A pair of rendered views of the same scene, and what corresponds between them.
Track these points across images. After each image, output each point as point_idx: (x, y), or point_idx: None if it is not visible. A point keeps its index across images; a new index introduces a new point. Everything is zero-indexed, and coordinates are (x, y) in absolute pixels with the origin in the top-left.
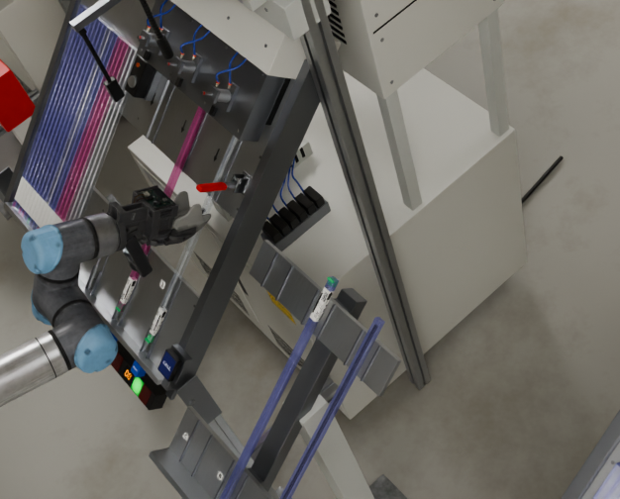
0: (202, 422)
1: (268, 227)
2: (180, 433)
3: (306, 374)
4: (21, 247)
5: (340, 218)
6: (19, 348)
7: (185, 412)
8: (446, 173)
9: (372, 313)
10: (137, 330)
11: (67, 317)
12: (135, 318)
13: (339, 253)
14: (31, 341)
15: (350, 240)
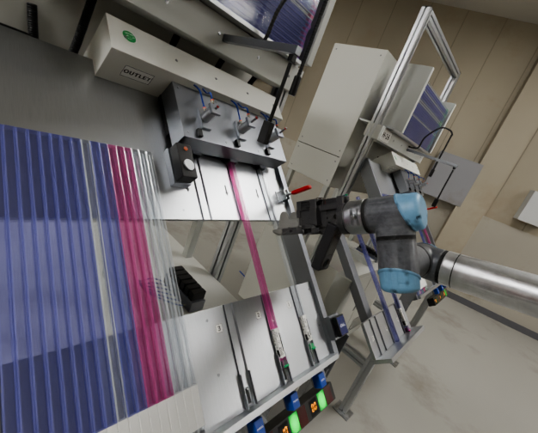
0: (369, 319)
1: (197, 290)
2: (371, 341)
3: (348, 255)
4: (419, 212)
5: None
6: (475, 261)
7: (364, 327)
8: (173, 242)
9: None
10: (299, 360)
11: (425, 246)
12: (293, 356)
13: (210, 286)
14: (462, 258)
15: (202, 279)
